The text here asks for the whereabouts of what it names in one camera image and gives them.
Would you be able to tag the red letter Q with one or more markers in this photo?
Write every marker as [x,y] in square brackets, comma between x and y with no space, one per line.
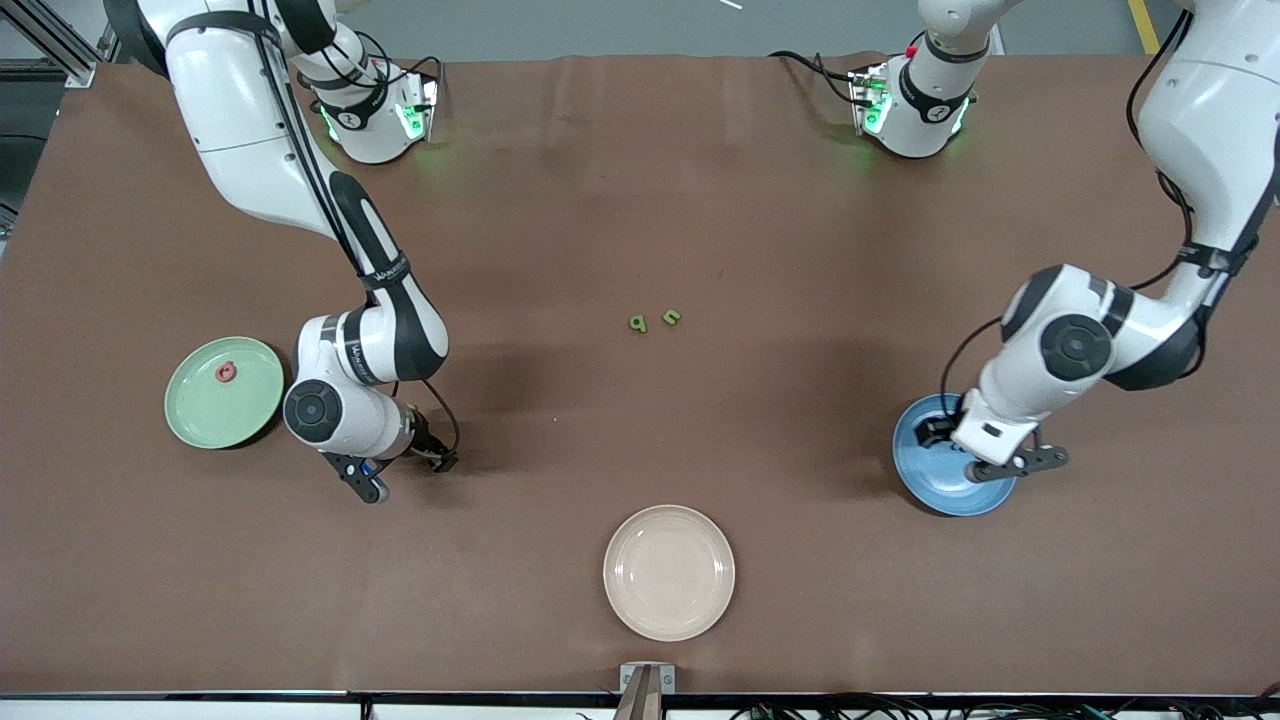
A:
[221,372]

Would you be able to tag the light green plate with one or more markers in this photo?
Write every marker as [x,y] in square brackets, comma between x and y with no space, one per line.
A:
[215,410]

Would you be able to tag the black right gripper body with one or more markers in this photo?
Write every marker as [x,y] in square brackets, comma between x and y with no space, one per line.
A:
[424,441]

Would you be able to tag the aluminium frame profile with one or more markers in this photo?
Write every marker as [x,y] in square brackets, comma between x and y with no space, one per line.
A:
[60,45]

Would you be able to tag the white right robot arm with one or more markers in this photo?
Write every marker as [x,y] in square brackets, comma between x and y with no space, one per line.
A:
[240,120]

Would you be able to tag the blue plate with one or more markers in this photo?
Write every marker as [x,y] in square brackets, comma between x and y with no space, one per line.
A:
[940,490]

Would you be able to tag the brown table cover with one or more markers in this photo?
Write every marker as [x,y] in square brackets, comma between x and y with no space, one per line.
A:
[400,600]

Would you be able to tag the beige plate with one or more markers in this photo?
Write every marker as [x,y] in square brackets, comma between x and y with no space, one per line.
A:
[669,573]

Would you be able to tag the yellow floor tape strip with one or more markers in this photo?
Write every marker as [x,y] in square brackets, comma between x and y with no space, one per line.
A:
[1145,30]

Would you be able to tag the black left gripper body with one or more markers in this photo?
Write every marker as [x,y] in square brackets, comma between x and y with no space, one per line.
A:
[936,431]

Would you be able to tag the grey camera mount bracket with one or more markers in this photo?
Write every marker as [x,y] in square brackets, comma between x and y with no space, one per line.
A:
[645,690]

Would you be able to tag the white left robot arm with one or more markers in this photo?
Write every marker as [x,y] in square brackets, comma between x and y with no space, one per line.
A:
[1200,130]

